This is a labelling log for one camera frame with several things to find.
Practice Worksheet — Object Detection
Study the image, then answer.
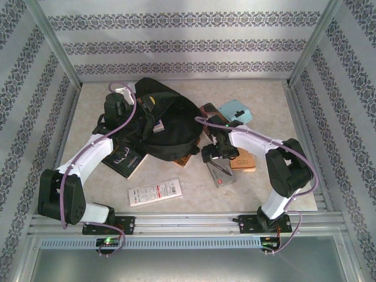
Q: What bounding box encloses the dark red brown book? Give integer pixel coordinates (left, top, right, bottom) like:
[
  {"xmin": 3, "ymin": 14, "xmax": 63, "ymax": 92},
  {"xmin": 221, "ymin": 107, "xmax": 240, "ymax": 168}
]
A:
[{"xmin": 198, "ymin": 102, "xmax": 224, "ymax": 121}]

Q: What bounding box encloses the orange brown paperback book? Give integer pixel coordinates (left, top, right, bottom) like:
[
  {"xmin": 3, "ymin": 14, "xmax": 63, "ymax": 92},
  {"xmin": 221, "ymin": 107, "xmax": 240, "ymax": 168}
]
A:
[{"xmin": 229, "ymin": 146, "xmax": 257, "ymax": 173}]

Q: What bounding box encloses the black book with orange title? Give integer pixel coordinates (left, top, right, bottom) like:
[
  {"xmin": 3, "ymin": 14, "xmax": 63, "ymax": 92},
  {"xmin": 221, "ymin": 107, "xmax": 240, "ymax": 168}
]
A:
[{"xmin": 102, "ymin": 140, "xmax": 149, "ymax": 180}]

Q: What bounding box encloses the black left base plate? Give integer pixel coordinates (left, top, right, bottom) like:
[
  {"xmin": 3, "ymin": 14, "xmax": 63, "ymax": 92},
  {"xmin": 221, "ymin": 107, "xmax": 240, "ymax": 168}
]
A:
[{"xmin": 82, "ymin": 216, "xmax": 137, "ymax": 236}]

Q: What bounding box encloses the black backpack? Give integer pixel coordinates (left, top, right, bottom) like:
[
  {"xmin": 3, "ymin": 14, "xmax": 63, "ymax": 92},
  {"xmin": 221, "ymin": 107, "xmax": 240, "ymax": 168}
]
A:
[{"xmin": 98, "ymin": 77, "xmax": 203, "ymax": 162}]

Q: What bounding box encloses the aluminium mounting rail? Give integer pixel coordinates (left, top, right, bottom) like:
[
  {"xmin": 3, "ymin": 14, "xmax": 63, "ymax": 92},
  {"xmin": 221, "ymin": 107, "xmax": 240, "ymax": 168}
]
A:
[{"xmin": 28, "ymin": 213, "xmax": 344, "ymax": 236}]

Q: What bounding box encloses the grey pack with red label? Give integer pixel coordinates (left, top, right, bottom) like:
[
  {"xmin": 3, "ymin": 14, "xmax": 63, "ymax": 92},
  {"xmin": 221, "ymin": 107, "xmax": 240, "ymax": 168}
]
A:
[{"xmin": 205, "ymin": 160, "xmax": 238, "ymax": 188}]

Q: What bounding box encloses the aluminium side rail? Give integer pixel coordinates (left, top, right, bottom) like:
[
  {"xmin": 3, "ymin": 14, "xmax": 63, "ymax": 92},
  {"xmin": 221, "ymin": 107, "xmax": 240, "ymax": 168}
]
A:
[
  {"xmin": 39, "ymin": 83, "xmax": 83, "ymax": 215},
  {"xmin": 281, "ymin": 82, "xmax": 328, "ymax": 212}
]

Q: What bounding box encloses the left controller board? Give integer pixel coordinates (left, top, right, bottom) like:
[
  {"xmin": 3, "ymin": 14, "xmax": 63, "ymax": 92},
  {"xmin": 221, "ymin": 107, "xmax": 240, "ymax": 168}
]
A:
[{"xmin": 96, "ymin": 237, "xmax": 122, "ymax": 248}]

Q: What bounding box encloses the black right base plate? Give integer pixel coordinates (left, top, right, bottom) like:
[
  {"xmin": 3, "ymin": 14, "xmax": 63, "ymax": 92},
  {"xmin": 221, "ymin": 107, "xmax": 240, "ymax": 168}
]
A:
[{"xmin": 239, "ymin": 214, "xmax": 292, "ymax": 235}]

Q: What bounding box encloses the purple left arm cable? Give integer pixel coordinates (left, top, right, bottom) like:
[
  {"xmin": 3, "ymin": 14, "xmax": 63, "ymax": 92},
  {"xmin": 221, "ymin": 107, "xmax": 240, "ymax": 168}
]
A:
[{"xmin": 60, "ymin": 82, "xmax": 137, "ymax": 259}]

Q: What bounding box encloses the controller board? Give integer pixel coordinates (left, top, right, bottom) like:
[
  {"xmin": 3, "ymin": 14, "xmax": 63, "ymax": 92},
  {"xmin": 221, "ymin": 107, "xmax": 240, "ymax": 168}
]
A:
[
  {"xmin": 260, "ymin": 237, "xmax": 282, "ymax": 250},
  {"xmin": 96, "ymin": 237, "xmax": 122, "ymax": 248}
]

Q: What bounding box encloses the white pack with red label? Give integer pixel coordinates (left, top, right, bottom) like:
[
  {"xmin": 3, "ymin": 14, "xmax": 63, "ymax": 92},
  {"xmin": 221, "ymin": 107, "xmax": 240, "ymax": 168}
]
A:
[{"xmin": 127, "ymin": 177, "xmax": 183, "ymax": 208}]

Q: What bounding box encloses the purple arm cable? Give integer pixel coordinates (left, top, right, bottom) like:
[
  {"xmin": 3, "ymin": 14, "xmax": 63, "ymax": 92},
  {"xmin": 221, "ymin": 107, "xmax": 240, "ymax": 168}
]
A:
[
  {"xmin": 60, "ymin": 82, "xmax": 137, "ymax": 259},
  {"xmin": 194, "ymin": 116, "xmax": 320, "ymax": 256}
]

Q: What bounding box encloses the aluminium frame post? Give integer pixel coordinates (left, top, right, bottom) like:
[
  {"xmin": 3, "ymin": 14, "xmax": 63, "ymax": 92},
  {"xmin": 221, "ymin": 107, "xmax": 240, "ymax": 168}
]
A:
[
  {"xmin": 286, "ymin": 0, "xmax": 344, "ymax": 88},
  {"xmin": 25, "ymin": 0, "xmax": 82, "ymax": 88}
]

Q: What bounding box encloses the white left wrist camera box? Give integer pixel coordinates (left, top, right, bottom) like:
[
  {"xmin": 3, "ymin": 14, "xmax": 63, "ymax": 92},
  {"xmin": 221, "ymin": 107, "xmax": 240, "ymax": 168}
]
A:
[{"xmin": 113, "ymin": 86, "xmax": 137, "ymax": 104}]

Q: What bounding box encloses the grey slotted cable duct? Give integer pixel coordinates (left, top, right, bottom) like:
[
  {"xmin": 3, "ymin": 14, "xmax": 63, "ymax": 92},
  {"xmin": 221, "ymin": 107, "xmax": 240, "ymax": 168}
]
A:
[{"xmin": 39, "ymin": 236, "xmax": 263, "ymax": 250}]

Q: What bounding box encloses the National Geography book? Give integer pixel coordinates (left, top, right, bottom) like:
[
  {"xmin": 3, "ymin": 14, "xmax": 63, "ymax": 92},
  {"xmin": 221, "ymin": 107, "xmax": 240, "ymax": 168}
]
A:
[{"xmin": 173, "ymin": 153, "xmax": 192, "ymax": 168}]

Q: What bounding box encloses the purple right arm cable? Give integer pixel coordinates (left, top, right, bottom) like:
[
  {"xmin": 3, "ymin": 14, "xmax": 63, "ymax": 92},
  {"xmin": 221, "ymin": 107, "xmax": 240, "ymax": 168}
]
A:
[{"xmin": 194, "ymin": 116, "xmax": 320, "ymax": 256}]

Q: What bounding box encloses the light blue box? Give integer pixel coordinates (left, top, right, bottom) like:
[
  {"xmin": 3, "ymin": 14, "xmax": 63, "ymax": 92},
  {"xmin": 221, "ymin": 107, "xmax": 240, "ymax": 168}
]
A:
[{"xmin": 217, "ymin": 99, "xmax": 253, "ymax": 124}]

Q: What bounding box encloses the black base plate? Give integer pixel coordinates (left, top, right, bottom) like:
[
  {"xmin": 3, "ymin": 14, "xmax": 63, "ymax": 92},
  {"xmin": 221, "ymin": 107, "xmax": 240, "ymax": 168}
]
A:
[
  {"xmin": 239, "ymin": 214, "xmax": 292, "ymax": 235},
  {"xmin": 82, "ymin": 216, "xmax": 137, "ymax": 236}
]

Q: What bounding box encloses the right controller board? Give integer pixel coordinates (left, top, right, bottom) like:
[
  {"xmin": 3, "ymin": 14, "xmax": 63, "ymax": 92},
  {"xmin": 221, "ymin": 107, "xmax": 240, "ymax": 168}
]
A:
[{"xmin": 260, "ymin": 237, "xmax": 282, "ymax": 250}]

